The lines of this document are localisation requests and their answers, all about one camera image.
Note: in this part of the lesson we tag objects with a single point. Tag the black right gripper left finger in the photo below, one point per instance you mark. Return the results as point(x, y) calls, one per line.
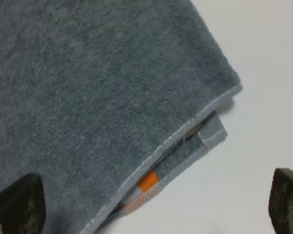
point(22, 206)

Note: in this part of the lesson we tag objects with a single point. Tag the grey towel with orange pattern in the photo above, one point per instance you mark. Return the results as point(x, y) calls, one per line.
point(108, 101)

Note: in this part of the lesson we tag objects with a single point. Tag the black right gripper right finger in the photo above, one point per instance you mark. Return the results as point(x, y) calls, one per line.
point(281, 201)

